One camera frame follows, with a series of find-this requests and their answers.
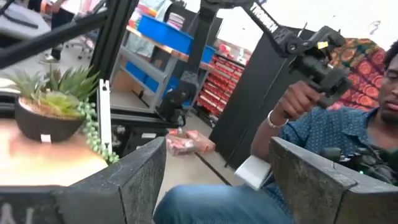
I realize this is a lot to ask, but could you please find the red parts drawer rack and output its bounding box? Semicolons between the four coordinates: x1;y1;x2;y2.
196;53;247;118

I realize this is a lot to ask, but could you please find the silver bracelet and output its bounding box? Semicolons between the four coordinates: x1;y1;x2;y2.
266;109;289;129

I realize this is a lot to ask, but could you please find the pink wrapped package bundle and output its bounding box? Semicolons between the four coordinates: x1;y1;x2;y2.
165;129;217;157

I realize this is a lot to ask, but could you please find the large blue storage bin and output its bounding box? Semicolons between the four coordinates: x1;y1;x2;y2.
137;14;195;56

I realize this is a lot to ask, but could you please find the succulent in black pot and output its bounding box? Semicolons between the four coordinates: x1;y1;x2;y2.
6;65;121;166

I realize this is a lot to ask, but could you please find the person's hand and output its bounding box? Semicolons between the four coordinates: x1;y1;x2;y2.
275;80;324;121

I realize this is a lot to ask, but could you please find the grey metal workbench shelf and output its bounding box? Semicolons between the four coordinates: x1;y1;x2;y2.
110;24;218;111

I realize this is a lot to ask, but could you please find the person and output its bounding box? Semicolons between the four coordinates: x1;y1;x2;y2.
39;0;103;62
152;40;398;224

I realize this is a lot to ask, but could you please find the large black panel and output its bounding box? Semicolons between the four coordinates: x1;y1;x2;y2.
208;26;315;170

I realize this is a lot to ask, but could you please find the person's forearm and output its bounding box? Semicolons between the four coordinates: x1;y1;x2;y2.
250;114;290;162

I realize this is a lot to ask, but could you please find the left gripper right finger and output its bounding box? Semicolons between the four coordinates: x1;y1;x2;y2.
269;136;398;224

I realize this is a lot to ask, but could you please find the white rectangular block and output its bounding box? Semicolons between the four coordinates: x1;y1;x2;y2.
233;154;272;191

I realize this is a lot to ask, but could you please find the office swivel chair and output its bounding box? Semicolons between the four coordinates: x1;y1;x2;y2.
65;34;96;60

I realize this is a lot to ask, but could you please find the small blue storage bin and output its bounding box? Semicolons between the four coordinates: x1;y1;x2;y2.
200;45;218;65

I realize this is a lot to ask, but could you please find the white aluminium post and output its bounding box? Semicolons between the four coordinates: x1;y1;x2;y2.
96;79;113;153

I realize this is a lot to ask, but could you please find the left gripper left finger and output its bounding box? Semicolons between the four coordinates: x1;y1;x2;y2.
0;136;167;224

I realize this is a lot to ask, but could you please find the colourful patterned tapestry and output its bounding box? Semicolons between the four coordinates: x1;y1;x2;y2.
326;37;386;111

